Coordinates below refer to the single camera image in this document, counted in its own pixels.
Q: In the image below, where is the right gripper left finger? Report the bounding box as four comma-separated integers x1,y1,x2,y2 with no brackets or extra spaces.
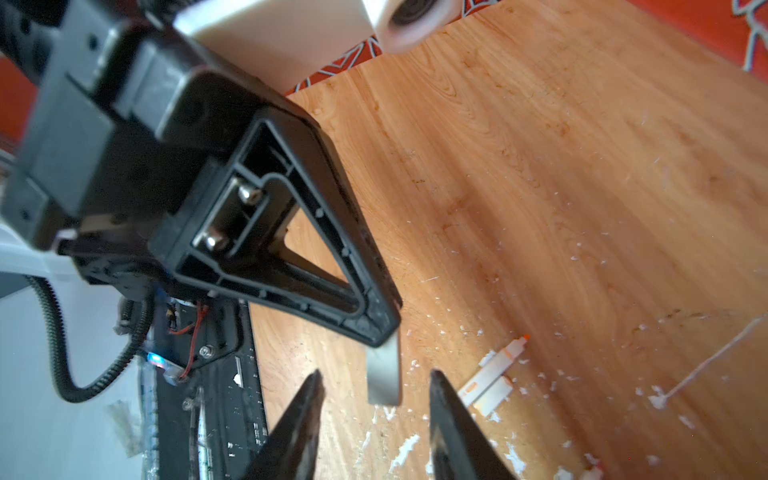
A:
241,369,325,479

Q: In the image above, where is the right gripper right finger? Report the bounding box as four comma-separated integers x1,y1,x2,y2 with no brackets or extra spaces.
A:
429,369,516,480

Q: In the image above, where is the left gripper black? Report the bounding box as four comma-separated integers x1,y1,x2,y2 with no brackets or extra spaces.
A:
1,1,264,300

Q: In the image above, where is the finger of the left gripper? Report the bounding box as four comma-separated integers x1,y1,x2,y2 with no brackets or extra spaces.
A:
149,107,401,347

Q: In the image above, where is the white pen orange tip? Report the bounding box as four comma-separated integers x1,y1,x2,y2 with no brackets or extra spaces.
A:
458,335,530,407

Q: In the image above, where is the small white cap piece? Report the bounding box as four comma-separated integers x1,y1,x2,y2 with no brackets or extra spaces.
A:
365,329,402,407

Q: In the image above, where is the white orange marker cap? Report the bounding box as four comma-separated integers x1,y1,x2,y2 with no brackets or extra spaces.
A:
473,375,514,417

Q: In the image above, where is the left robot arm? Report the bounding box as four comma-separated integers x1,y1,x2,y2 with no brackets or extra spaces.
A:
1,1,402,347

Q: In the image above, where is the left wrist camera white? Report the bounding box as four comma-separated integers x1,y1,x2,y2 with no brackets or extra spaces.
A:
172,0,463,92

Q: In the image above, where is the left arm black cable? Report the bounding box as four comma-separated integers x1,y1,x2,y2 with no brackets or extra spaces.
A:
23,275,156,404

